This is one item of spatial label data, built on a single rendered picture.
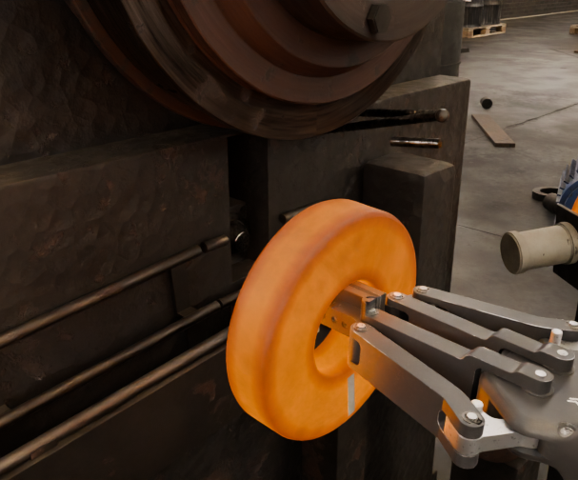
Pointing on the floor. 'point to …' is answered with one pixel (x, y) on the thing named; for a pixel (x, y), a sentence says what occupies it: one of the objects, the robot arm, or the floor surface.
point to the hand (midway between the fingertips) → (331, 297)
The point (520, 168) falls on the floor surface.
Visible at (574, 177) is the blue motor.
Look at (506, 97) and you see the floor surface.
